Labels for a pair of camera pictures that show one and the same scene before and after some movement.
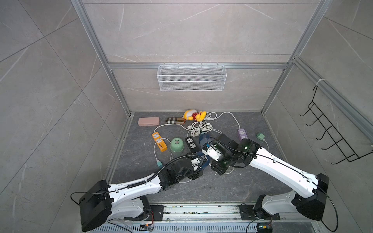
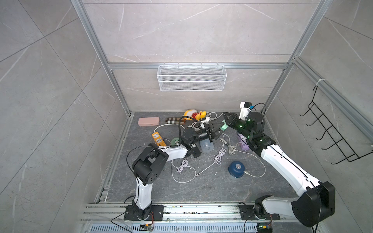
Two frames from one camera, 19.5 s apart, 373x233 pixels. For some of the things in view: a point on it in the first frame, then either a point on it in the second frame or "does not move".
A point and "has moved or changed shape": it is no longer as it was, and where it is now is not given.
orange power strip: [160, 141] does not move
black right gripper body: [223, 161] -> [241, 129]
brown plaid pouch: [179, 121] does not move
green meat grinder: [177, 145] does not move
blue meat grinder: [205, 164] -> [236, 169]
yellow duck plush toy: [192, 114] does not move
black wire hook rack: [349, 154] does not move
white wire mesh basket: [192, 78] does not move
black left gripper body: [193, 175] -> [199, 136]
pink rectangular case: [148, 121] does not move
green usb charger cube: [260, 136] has moved or changed shape
